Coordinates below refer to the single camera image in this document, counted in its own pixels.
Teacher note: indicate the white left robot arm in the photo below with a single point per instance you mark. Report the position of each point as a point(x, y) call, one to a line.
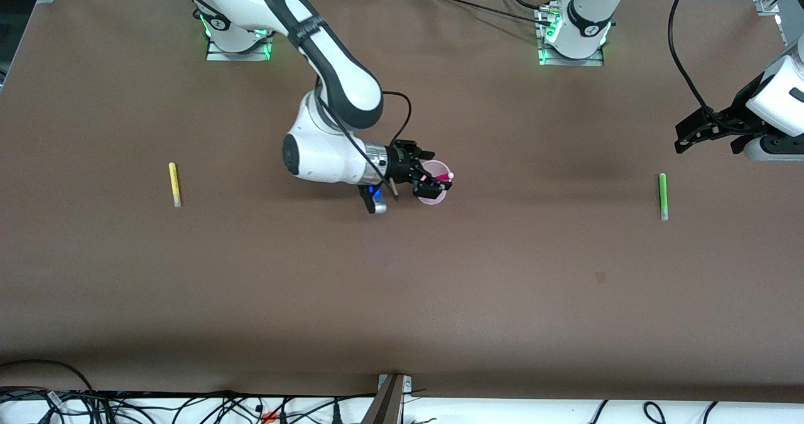
point(779, 91)

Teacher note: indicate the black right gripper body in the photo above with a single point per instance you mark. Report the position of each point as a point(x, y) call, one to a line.
point(402, 163)

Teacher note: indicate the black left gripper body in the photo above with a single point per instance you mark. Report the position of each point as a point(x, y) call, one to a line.
point(732, 115)

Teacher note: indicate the translucent pink cup holder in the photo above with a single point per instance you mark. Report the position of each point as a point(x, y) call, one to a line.
point(433, 166)

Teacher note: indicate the yellow highlighter pen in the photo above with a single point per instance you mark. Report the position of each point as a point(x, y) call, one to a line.
point(175, 185)

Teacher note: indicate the green highlighter pen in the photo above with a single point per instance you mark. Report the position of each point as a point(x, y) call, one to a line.
point(662, 195)

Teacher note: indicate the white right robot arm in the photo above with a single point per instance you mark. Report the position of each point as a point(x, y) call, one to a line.
point(326, 154)

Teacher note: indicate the pink highlighter pen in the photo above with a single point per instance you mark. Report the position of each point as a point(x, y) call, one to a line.
point(443, 176)

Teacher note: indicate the metal table edge bracket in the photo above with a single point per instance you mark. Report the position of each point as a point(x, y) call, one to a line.
point(389, 399)

